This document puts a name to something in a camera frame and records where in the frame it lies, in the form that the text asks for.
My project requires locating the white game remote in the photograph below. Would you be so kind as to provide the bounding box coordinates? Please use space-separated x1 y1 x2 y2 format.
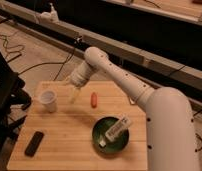
99 116 132 148

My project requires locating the orange sausage toy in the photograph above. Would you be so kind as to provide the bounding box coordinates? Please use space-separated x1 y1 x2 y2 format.
91 92 97 108

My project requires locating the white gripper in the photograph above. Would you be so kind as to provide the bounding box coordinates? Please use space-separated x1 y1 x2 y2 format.
62 63 90 103

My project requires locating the black cable bundle right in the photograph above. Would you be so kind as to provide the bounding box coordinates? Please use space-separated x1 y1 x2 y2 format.
192 107 202 154

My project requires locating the black remote control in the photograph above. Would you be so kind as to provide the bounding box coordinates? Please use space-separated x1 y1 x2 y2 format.
25 131 44 157

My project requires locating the black chair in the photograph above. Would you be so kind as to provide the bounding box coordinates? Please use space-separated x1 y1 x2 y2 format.
0 41 33 164

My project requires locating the black floor cable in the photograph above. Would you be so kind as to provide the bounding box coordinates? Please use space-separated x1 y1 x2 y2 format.
0 23 82 82

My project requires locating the green bowl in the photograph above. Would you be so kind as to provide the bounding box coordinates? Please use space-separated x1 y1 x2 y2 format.
92 116 131 154

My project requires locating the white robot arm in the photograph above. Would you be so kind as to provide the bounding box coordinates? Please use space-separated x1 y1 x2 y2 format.
65 47 200 171

